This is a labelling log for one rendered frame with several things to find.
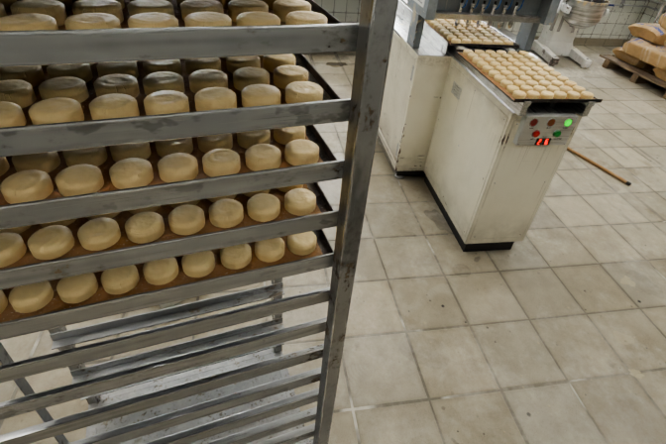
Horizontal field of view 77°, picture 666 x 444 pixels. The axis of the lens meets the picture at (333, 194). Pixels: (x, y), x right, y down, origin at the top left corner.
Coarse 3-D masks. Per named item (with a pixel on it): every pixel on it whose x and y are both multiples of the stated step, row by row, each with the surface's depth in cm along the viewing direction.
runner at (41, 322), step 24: (288, 264) 66; (312, 264) 68; (168, 288) 60; (192, 288) 62; (216, 288) 63; (48, 312) 55; (72, 312) 56; (96, 312) 58; (120, 312) 59; (0, 336) 55
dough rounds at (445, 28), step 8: (432, 24) 250; (440, 24) 248; (448, 24) 249; (464, 24) 253; (472, 24) 254; (440, 32) 238; (448, 32) 235; (456, 32) 237; (464, 32) 239; (472, 32) 240; (480, 32) 246; (488, 32) 242; (496, 32) 243; (448, 40) 229; (456, 40) 224; (464, 40) 225; (472, 40) 230; (480, 40) 227; (488, 40) 229; (496, 40) 230; (504, 40) 233
